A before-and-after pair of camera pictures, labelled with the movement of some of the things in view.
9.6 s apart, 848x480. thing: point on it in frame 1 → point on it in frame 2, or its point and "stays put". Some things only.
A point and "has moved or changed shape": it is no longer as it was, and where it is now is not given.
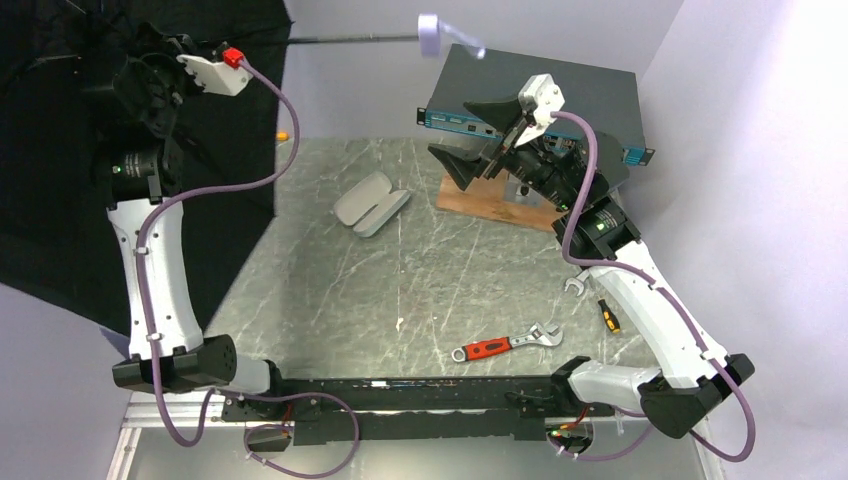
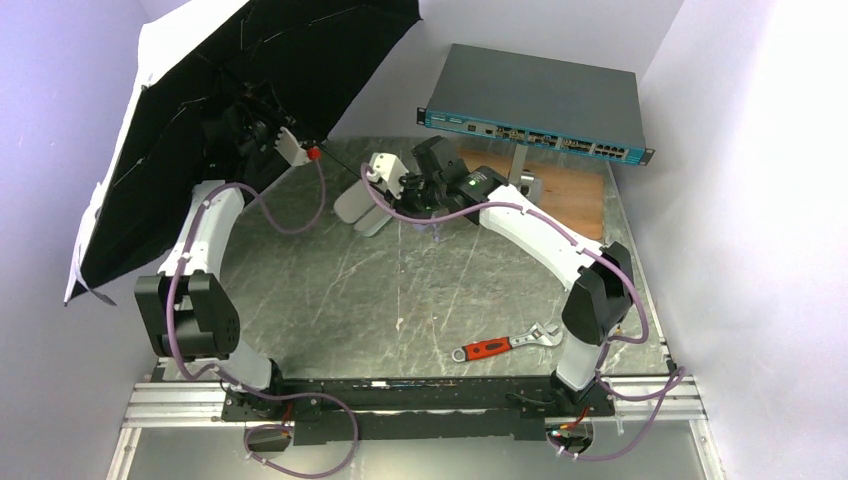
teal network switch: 597,99 stays put
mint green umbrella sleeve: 370,205 stays put
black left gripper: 162,51 → 263,134
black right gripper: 497,147 → 411,195
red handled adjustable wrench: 540,334 stays put
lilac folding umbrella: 58,243 has moved or changed shape
